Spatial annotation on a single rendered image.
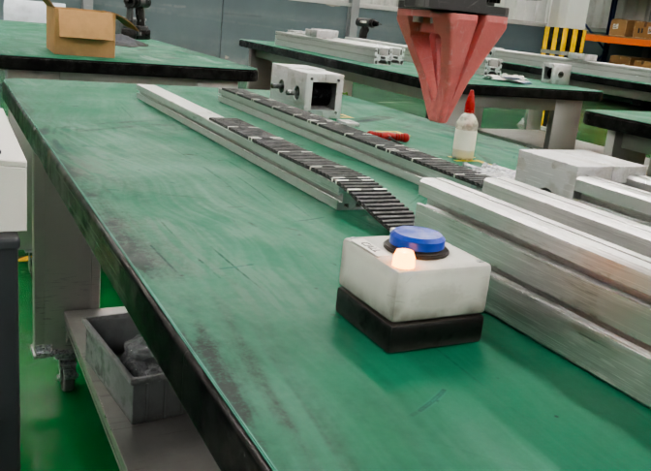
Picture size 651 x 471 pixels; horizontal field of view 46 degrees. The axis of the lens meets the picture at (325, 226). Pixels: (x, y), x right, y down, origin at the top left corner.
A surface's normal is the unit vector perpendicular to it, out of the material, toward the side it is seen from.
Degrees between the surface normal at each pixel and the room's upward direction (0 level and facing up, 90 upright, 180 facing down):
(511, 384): 0
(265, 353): 0
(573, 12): 90
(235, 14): 90
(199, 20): 90
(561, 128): 90
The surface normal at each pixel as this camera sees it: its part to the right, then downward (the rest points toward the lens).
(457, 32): 0.39, 0.60
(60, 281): 0.44, 0.28
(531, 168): -0.89, 0.04
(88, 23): 0.41, -0.18
